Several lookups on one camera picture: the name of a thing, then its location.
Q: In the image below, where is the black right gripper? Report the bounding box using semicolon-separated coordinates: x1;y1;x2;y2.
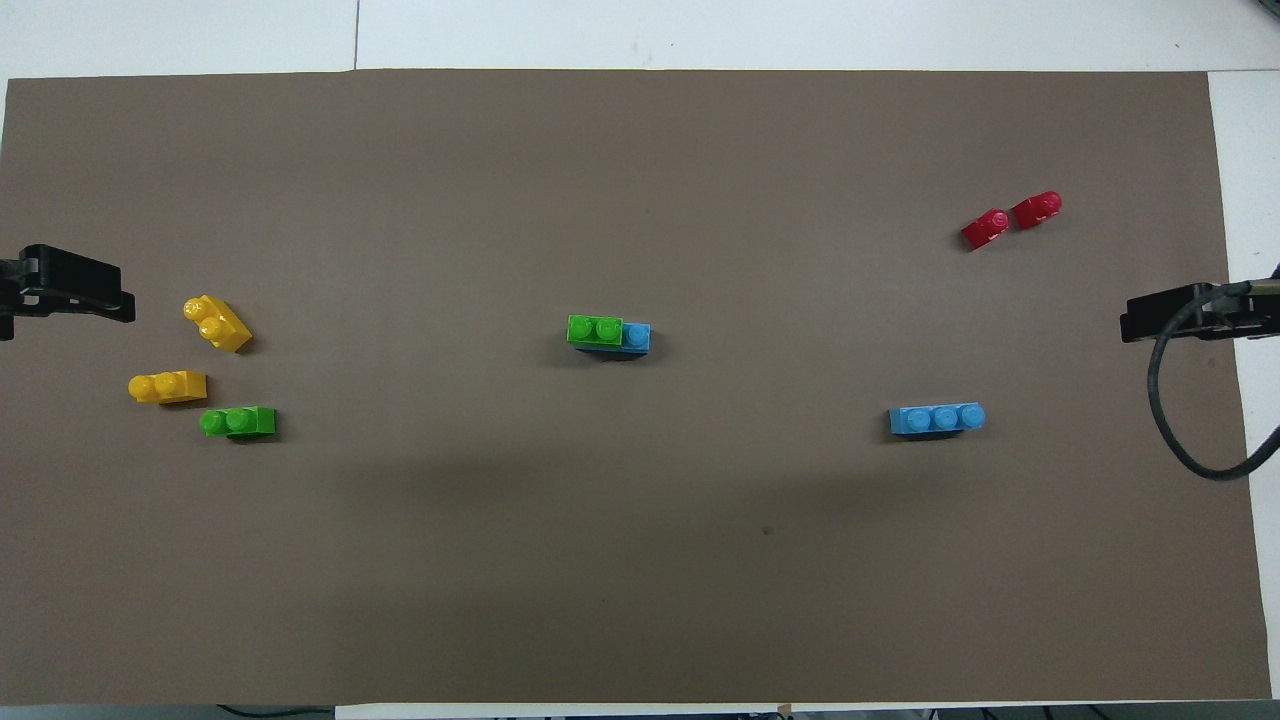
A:
1120;280;1280;343

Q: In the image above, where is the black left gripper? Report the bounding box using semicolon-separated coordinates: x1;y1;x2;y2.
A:
0;245;136;341

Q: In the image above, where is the green two-stud toy block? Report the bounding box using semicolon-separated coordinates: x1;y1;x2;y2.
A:
567;315;625;348
200;406;277;439

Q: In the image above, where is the blue three-stud toy block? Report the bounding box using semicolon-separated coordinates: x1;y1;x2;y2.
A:
889;402;986;438
580;322;652;357

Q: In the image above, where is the yellow two-stud toy block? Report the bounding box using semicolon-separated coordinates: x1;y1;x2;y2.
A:
184;295;253;353
128;370;208;405

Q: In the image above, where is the red one-stud toy block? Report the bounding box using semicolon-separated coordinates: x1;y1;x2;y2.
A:
961;208;1011;251
1012;191;1063;231

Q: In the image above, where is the brown table mat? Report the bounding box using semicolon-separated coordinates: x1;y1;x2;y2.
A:
0;68;1273;706

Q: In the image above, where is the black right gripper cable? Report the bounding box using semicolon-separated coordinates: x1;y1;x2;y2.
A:
1148;265;1280;482

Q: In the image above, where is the black cable at table edge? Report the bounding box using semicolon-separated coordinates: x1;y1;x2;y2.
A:
215;704;336;720

